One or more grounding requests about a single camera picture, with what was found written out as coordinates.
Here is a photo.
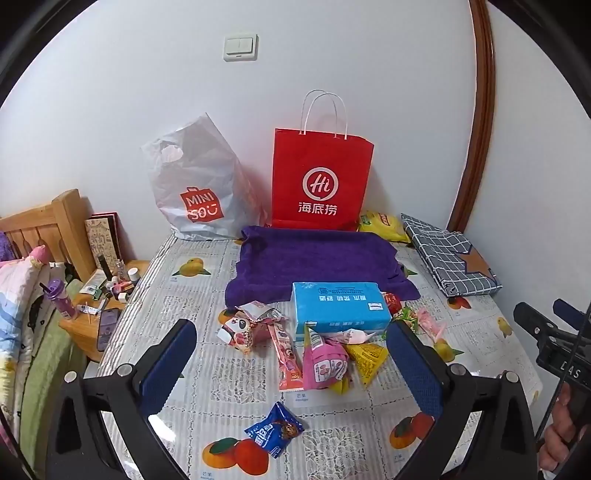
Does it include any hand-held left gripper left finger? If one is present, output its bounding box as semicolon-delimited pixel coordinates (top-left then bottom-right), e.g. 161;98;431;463
44;318;197;480

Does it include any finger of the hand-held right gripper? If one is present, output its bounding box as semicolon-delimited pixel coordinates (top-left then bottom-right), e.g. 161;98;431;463
553;298;591;330
513;302;561;345

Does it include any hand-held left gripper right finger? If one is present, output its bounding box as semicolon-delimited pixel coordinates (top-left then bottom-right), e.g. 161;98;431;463
385;318;543;480

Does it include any pink candy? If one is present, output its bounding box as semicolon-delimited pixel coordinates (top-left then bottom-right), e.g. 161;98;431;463
416;307;446;340

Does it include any green snack packet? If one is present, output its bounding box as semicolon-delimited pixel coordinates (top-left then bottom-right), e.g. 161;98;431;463
392;307;419;332

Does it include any pink panda snack packet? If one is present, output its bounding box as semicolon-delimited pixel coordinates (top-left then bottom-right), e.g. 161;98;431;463
217;301;284;355

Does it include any large pink snack bag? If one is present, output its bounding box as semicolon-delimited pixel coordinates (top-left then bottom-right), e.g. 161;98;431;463
302;325;352;393

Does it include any blue snack packet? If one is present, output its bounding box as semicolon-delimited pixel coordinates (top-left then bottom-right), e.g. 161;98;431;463
244;401;305;459

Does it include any person's right hand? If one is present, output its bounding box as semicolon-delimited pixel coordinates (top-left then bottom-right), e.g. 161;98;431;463
538;384;584;472

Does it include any yellow triangular snack packet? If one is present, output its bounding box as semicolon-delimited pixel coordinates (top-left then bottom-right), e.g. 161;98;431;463
346;342;389;388

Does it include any purple smartphone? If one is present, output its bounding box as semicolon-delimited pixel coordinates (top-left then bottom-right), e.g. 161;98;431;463
97;308;122;352

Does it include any fruit print tablecloth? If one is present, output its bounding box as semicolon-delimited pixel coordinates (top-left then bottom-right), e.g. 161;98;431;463
95;235;543;480

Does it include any wooden nightstand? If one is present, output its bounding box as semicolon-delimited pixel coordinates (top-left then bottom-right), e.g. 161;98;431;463
59;260;151;365

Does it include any blue tissue box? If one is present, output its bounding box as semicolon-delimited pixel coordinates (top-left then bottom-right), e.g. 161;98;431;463
291;281;393;340

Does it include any pile of small cosmetics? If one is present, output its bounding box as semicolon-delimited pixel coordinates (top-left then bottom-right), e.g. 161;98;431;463
78;253;141;319

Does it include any grey checkered cloth bag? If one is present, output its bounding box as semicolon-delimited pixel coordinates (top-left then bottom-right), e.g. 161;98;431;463
400;213;504;297

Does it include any long red snack packet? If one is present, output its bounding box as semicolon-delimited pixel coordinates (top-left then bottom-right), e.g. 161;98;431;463
270;323;305;393

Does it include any green bedsheet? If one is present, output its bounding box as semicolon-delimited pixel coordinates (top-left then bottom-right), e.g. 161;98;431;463
18;318;88;444

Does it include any purple drinking bottle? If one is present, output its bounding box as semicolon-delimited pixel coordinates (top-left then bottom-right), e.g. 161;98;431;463
41;277;78;320

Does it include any patterned notebook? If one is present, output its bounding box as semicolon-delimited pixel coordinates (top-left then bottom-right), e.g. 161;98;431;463
84;217;114;278

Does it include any yellow snack bag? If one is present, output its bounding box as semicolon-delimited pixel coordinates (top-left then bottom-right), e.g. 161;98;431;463
358;211;411;244

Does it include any dark red book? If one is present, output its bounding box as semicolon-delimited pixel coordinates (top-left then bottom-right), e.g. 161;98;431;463
90;211;123;261

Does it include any purple towel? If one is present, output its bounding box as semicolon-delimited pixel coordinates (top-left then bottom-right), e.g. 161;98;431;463
225;224;421;319

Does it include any pastel printed pillow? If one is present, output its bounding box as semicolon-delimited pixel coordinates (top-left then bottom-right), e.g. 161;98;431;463
0;244;54;416

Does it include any wooden headboard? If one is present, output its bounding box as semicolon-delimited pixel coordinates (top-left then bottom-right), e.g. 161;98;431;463
0;188;98;282

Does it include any white plastic shopping bag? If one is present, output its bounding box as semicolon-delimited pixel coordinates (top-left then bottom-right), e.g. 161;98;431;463
141;112;269;241

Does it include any red paper bag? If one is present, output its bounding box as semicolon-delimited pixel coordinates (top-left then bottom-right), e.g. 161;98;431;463
270;90;375;232

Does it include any brown wooden door frame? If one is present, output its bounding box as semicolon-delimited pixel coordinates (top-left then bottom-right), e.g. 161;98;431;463
448;0;497;234

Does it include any white light switch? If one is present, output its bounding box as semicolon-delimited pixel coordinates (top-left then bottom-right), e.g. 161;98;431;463
223;33;259;62

